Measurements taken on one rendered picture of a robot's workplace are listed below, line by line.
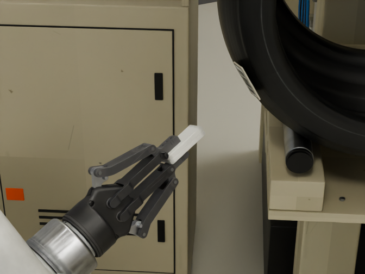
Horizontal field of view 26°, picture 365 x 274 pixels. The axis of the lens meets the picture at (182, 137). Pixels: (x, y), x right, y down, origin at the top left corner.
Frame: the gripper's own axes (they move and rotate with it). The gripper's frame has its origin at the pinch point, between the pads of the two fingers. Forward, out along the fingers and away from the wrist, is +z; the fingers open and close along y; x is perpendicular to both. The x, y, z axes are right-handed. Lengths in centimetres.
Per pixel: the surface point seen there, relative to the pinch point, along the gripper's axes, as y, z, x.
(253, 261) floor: 93, 39, -96
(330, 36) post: 14, 47, -20
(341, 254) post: 64, 32, -34
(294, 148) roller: 14.1, 15.9, -0.1
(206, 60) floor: 82, 125, -219
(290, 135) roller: 14.0, 18.5, -3.6
